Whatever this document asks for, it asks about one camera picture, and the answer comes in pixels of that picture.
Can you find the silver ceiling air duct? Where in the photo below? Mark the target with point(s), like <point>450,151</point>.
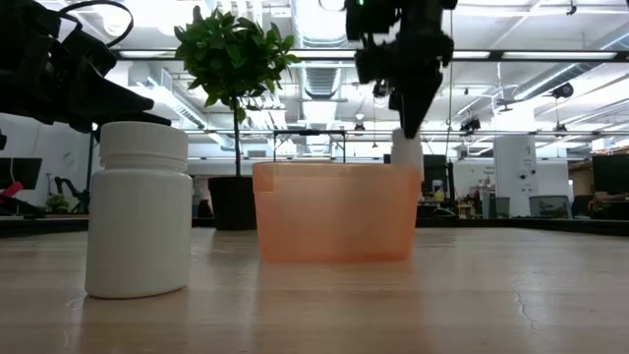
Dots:
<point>322,29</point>

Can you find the white square pillar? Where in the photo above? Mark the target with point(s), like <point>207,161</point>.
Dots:
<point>516,167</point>

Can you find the black computer monitor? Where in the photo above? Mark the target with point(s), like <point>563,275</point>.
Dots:
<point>19,173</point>
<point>435,169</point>
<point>611,174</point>

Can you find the black vertical pole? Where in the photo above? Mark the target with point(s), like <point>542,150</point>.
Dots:
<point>91,162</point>

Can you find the grey storage bin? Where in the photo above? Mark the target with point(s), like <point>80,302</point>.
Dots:
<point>550,206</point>

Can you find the grey waste bin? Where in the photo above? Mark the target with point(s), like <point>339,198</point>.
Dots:
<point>498,207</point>

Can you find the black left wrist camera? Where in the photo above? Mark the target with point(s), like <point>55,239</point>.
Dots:
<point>88,49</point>

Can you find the potted tree in black pot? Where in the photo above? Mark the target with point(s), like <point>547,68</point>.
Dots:
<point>231,54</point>

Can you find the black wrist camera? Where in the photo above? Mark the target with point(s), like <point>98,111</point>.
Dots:
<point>88,49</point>
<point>371,64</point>

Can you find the black overhead light bar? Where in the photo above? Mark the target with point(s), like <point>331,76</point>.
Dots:
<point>540,55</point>

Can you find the small green plant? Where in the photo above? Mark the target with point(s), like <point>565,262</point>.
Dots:
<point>57,202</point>

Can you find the small yellow-label bottle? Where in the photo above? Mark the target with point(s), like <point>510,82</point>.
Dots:
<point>437,189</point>

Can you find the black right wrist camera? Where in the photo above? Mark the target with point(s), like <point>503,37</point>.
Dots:
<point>371,64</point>

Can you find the black metal frame stand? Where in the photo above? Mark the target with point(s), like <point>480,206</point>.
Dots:
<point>309,133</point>

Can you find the white plastic pill bottle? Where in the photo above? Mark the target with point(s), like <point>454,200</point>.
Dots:
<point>140,221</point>
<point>407,152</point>

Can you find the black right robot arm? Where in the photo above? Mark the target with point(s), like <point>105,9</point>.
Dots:
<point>368,19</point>

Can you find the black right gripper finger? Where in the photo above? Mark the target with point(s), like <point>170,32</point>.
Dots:
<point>417,105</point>

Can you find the black table edge frame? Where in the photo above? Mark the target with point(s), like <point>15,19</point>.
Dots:
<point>39,225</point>

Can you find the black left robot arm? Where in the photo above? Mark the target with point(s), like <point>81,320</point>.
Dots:
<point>15,7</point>

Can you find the black ceiling camera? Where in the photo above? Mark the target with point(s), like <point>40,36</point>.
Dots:
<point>563,90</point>
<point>470,125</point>
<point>379,90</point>

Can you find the translucent orange plastic basket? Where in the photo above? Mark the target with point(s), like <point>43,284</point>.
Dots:
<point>339,216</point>

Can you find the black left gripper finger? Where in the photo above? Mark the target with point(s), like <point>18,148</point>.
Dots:
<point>137,119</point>
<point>113,98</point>

